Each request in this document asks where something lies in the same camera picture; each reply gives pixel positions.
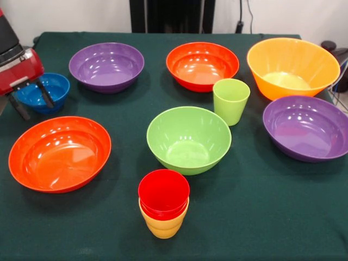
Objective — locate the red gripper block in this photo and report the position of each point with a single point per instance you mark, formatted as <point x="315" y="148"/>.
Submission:
<point x="21" y="73"/>

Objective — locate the small blue plastic bowl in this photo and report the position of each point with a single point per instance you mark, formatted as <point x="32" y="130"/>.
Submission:
<point x="58" y="92"/>

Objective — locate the red plastic cup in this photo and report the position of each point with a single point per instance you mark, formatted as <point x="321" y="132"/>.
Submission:
<point x="163" y="193"/>

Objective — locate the green plastic bowl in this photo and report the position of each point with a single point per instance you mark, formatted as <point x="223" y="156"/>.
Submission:
<point x="187" y="141"/>

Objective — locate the yellow plastic cup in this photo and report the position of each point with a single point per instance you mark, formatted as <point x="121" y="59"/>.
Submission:
<point x="163" y="228"/>

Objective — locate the orange-red plastic bowl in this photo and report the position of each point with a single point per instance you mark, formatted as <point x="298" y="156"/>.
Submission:
<point x="59" y="157"/>
<point x="201" y="68"/>

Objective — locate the purple plastic bowl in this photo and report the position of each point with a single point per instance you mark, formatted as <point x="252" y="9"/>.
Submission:
<point x="307" y="133"/>
<point x="106" y="73"/>

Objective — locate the green plastic cup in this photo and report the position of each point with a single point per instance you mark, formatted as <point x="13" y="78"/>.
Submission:
<point x="231" y="103"/>

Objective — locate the dark green tablecloth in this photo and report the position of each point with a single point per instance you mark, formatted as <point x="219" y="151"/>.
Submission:
<point x="244" y="217"/>

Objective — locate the large orange plastic bowl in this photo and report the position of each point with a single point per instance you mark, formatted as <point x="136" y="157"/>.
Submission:
<point x="288" y="62"/>

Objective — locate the black chair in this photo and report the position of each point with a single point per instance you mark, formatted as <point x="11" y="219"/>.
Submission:
<point x="340" y="54"/>

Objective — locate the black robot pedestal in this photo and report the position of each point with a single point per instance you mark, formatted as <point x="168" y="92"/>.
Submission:
<point x="176" y="16"/>

